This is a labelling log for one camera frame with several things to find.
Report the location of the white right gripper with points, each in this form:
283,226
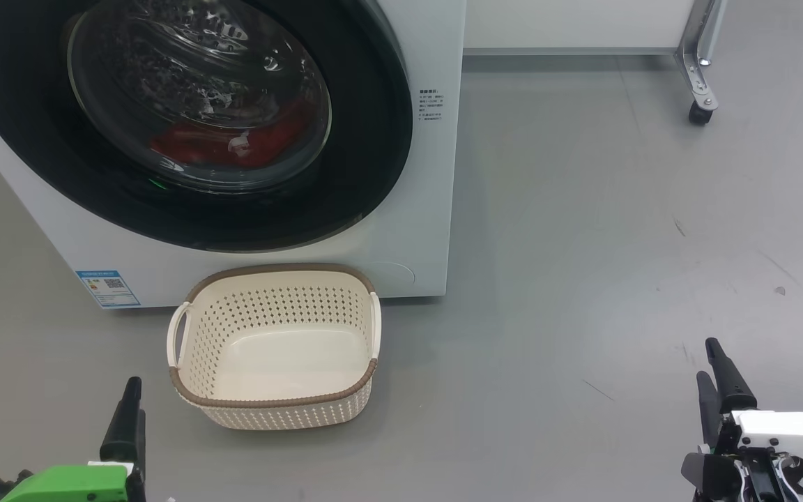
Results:
785,432

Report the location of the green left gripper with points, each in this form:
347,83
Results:
74,484

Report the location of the red and white clothes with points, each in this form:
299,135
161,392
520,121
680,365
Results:
269,143

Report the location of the black round glass washer door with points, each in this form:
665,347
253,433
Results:
366,153

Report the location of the cream perforated laundry basket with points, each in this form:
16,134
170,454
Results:
283,355

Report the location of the white front-load washing machine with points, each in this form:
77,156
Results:
415,209

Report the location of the blue energy label sticker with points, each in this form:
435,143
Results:
109,288

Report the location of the black caster wheel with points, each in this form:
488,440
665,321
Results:
700,115

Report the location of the white partition panel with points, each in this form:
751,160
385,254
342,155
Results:
569,24

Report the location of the small black text sticker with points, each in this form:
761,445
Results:
431,104

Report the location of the silver metal frame leg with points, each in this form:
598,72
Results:
696,63

